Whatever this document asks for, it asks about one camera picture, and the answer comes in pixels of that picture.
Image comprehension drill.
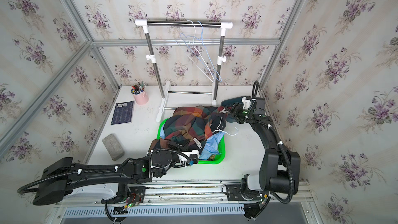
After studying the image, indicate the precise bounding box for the white clothespin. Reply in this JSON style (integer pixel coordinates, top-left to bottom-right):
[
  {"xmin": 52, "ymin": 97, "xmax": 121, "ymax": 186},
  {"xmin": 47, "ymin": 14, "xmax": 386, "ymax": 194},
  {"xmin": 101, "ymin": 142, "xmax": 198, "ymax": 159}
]
[{"xmin": 193, "ymin": 138, "xmax": 202, "ymax": 149}]

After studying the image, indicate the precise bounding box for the dark plaid shirt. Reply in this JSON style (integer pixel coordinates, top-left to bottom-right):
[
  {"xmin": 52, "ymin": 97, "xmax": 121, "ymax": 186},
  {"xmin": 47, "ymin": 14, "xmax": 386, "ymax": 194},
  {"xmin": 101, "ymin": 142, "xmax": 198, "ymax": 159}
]
[{"xmin": 149, "ymin": 106, "xmax": 228, "ymax": 153}]

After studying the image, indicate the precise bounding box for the white hanger of dark shirt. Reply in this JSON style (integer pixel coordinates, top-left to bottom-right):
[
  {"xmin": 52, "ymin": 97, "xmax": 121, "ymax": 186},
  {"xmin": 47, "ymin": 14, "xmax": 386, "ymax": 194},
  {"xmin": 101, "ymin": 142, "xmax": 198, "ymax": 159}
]
[{"xmin": 211, "ymin": 116, "xmax": 239, "ymax": 137}]

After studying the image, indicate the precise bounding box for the white hanger of blue shirt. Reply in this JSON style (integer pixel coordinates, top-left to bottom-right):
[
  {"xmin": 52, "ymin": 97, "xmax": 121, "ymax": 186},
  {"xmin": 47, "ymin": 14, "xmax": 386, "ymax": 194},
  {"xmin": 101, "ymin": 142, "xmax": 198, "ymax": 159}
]
[{"xmin": 175, "ymin": 19, "xmax": 217, "ymax": 84}]

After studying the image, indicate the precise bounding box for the light blue shirt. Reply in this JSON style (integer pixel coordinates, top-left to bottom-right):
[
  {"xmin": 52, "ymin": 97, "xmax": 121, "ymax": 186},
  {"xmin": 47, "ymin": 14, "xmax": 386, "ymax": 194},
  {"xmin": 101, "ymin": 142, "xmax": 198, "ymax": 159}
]
[{"xmin": 159, "ymin": 123, "xmax": 225, "ymax": 161}]

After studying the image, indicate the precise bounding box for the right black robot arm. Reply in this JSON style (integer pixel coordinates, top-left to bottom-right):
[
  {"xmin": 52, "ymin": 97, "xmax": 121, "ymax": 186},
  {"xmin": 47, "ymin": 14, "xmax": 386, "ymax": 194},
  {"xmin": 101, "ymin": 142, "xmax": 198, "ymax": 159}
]
[{"xmin": 230, "ymin": 80, "xmax": 301, "ymax": 204}]

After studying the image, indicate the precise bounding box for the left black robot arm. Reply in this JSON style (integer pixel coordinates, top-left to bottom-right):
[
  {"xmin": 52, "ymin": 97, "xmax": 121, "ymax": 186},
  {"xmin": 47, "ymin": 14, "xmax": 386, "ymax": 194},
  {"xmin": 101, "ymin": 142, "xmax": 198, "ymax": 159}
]
[{"xmin": 17, "ymin": 148, "xmax": 199, "ymax": 206}]

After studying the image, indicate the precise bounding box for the dark teal plastic bin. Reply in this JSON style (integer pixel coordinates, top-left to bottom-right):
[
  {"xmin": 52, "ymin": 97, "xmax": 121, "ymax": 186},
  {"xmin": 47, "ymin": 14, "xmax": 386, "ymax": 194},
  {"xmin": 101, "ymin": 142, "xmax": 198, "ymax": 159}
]
[{"xmin": 221, "ymin": 96, "xmax": 252, "ymax": 108}]

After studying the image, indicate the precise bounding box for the green plastic basket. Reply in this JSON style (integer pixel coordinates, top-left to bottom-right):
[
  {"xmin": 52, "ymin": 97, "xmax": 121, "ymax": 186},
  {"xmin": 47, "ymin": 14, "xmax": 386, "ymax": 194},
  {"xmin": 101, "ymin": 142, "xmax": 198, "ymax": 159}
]
[{"xmin": 157, "ymin": 118, "xmax": 226, "ymax": 165}]

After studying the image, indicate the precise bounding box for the pink pen cup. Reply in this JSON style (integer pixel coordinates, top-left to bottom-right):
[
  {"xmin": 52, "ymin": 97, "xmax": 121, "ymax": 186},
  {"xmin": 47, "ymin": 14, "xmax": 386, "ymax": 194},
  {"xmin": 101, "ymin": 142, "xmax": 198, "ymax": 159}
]
[{"xmin": 131, "ymin": 82, "xmax": 149, "ymax": 105}]

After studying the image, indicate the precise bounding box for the metal clothes rack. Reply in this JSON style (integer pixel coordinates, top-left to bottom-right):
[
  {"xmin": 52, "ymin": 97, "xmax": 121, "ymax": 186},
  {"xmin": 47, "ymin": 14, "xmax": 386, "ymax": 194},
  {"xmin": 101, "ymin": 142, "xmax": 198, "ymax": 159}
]
[{"xmin": 135, "ymin": 19, "xmax": 233, "ymax": 122}]

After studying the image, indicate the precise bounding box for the grey sponge block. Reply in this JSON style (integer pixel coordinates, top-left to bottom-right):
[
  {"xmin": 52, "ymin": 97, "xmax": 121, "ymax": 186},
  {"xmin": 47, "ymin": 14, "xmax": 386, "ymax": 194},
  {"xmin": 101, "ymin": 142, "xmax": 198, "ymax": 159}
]
[{"xmin": 102, "ymin": 133, "xmax": 125, "ymax": 161}]

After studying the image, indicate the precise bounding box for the dark blue booklet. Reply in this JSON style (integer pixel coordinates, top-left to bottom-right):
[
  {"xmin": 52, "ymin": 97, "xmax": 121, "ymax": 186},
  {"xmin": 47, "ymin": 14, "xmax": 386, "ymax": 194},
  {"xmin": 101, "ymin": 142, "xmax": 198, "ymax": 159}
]
[{"xmin": 111, "ymin": 101, "xmax": 134, "ymax": 125}]

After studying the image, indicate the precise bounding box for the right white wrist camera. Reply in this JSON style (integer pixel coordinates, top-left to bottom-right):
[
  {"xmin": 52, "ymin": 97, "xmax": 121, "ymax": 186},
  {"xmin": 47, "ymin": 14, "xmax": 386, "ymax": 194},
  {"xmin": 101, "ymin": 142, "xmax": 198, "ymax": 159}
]
[{"xmin": 241, "ymin": 97, "xmax": 252, "ymax": 110}]

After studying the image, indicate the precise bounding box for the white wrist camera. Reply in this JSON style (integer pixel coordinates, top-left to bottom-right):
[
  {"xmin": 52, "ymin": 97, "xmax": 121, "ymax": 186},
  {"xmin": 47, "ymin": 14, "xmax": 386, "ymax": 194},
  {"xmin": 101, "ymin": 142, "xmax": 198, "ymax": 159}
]
[
  {"xmin": 178, "ymin": 150, "xmax": 200, "ymax": 167},
  {"xmin": 241, "ymin": 97, "xmax": 252, "ymax": 110}
]

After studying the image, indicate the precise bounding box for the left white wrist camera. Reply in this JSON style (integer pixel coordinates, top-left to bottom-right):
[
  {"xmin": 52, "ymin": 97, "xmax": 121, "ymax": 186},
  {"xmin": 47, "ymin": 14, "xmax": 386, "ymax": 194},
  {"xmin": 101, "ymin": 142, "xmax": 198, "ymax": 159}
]
[{"xmin": 178, "ymin": 150, "xmax": 200, "ymax": 167}]

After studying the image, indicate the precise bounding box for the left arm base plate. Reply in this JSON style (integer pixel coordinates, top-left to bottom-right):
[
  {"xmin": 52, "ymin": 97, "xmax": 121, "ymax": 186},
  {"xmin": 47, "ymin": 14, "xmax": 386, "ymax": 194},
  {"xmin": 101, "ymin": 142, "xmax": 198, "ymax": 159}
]
[{"xmin": 101, "ymin": 186, "xmax": 146, "ymax": 207}]

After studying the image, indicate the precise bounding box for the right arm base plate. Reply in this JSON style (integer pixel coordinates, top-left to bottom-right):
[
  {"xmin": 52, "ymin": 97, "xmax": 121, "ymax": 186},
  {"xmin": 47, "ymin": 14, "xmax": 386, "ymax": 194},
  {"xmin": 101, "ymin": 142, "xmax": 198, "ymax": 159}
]
[{"xmin": 221, "ymin": 184, "xmax": 265, "ymax": 201}]

